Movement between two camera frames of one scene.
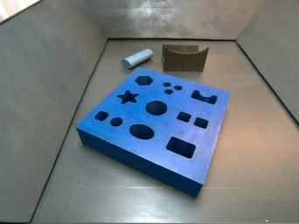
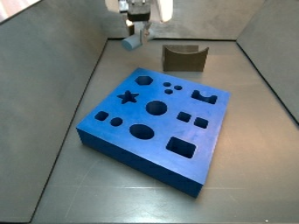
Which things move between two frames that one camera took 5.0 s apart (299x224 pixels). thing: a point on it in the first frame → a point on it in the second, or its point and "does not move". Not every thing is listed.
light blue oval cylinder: [137, 58] → [134, 41]
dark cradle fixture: [184, 58] does not move
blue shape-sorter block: [158, 127] does not move
